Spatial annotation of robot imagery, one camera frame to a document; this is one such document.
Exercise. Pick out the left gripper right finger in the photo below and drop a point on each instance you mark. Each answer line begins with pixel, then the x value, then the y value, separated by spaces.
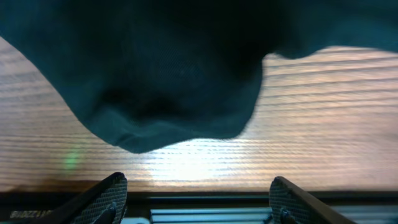
pixel 292 205

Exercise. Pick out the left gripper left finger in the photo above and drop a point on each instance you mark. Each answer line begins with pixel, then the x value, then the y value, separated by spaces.
pixel 105 203

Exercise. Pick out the black t-shirt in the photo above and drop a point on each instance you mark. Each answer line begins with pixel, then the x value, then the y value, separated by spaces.
pixel 145 74

